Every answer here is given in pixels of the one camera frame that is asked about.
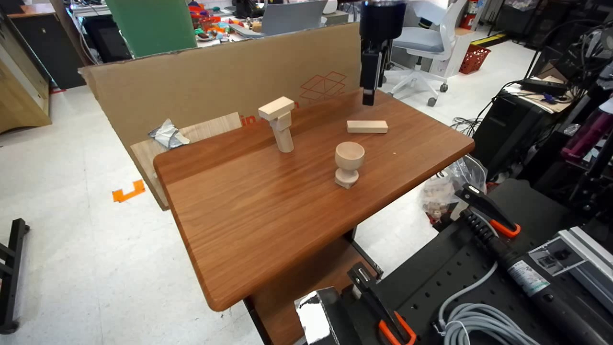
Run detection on flat rectangular wooden block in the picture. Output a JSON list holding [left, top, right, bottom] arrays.
[[347, 120, 388, 134]]

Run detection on thick rectangular wooden block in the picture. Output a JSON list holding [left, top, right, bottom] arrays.
[[258, 97, 295, 121]]

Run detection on wooden cup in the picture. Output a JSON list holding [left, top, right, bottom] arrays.
[[334, 141, 365, 189]]

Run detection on wooden cube block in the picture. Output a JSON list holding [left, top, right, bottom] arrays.
[[269, 112, 293, 133]]

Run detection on wooden cylinder block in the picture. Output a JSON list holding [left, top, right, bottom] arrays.
[[274, 127, 295, 153]]

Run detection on white office chair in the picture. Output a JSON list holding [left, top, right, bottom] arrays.
[[383, 0, 468, 107]]

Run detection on grey laptop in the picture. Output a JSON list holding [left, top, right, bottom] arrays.
[[229, 0, 329, 38]]

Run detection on red plastic basket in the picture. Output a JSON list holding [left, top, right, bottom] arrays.
[[459, 45, 491, 75]]

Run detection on black computer tower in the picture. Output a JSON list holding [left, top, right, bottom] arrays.
[[472, 90, 544, 181]]

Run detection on heap of colourful toys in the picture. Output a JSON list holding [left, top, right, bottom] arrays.
[[187, 0, 246, 43]]

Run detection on black power strip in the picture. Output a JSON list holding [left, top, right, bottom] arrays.
[[519, 78, 568, 96]]

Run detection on clear bag of wooden blocks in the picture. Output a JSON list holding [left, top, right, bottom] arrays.
[[421, 155, 488, 226]]

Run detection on large brown cardboard sheet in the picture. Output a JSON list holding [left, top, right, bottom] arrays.
[[78, 22, 362, 211]]

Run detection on light wooden board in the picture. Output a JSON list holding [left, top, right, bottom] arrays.
[[130, 113, 242, 211]]

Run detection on black and orange clamp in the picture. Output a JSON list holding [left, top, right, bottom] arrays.
[[347, 262, 418, 345], [454, 184, 522, 239]]

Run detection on green board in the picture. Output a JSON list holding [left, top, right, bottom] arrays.
[[105, 0, 198, 59]]

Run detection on crumpled silver foil bag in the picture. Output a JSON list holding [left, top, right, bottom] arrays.
[[148, 119, 191, 150]]

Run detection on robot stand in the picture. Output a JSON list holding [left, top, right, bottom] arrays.
[[297, 178, 613, 345]]

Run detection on black plug with white label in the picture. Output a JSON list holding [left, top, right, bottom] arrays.
[[460, 209, 613, 345]]

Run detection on orange tape mark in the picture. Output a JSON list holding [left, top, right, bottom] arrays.
[[112, 180, 146, 203]]

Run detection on dark cabinet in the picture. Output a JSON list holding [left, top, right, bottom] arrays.
[[7, 4, 87, 91]]

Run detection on light wooden cabinet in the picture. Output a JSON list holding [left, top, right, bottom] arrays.
[[0, 10, 52, 135]]

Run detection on black stand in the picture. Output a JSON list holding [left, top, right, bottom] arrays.
[[0, 218, 30, 335]]

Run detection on black cable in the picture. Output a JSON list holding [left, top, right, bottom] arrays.
[[450, 115, 485, 138]]

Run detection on aluminium rail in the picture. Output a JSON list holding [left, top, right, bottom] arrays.
[[527, 226, 613, 315]]

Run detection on coil of grey cable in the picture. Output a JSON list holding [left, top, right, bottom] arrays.
[[433, 261, 558, 345]]

